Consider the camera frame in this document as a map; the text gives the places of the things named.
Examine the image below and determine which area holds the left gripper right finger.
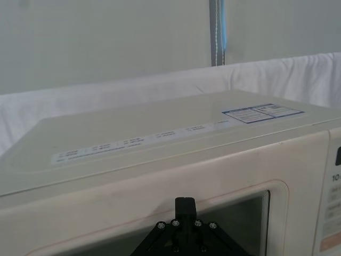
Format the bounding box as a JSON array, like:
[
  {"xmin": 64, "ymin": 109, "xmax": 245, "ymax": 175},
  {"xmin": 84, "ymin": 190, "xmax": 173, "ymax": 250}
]
[{"xmin": 185, "ymin": 197, "xmax": 242, "ymax": 256}]

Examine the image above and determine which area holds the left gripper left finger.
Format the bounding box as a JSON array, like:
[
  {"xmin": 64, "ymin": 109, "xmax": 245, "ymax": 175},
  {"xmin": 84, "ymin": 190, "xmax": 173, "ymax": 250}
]
[{"xmin": 129, "ymin": 197, "xmax": 186, "ymax": 256}]

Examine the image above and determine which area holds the cream microwave oven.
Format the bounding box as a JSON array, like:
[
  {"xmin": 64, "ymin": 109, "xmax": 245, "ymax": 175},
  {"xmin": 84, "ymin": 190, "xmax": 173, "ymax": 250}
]
[{"xmin": 0, "ymin": 89, "xmax": 341, "ymax": 256}]

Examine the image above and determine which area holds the oven control panel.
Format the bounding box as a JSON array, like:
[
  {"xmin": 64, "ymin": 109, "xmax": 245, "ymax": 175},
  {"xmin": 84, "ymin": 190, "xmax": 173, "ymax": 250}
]
[{"xmin": 313, "ymin": 126, "xmax": 341, "ymax": 256}]

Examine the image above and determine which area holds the white curtain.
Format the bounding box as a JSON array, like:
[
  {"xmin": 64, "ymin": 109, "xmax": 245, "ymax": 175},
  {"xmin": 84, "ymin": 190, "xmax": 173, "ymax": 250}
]
[{"xmin": 0, "ymin": 51, "xmax": 341, "ymax": 158}]

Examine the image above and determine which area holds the grey striped post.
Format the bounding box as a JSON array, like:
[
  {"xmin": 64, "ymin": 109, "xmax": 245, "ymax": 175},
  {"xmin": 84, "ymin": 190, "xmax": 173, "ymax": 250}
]
[{"xmin": 208, "ymin": 0, "xmax": 229, "ymax": 67}]

